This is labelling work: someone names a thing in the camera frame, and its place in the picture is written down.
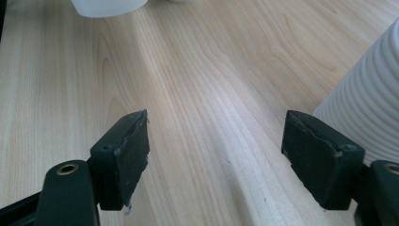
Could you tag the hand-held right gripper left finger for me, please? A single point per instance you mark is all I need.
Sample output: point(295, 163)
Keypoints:
point(125, 157)

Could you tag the white paper cup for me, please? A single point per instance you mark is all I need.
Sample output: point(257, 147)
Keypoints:
point(370, 103)
point(106, 8)

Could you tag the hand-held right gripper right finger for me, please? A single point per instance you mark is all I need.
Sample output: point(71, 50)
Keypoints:
point(316, 157)

